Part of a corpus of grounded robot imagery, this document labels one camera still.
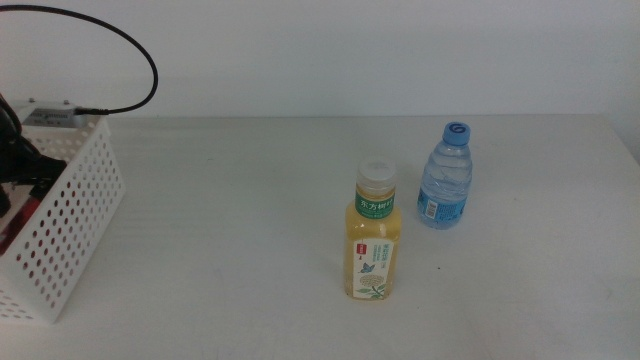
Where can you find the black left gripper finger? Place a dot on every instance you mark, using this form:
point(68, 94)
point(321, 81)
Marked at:
point(47, 170)
point(4, 200)

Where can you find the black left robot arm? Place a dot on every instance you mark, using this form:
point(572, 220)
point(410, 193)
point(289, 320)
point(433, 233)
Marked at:
point(6, 120)

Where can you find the red soda can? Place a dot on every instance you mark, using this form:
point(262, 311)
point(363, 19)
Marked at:
point(20, 220)

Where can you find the clear water bottle blue cap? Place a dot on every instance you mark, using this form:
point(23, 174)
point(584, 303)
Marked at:
point(445, 185)

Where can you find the yellow tea bottle green label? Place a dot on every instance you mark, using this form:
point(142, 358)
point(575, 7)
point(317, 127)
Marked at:
point(372, 235)

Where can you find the white perforated plastic basket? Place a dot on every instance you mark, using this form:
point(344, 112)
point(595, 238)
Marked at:
point(75, 215)

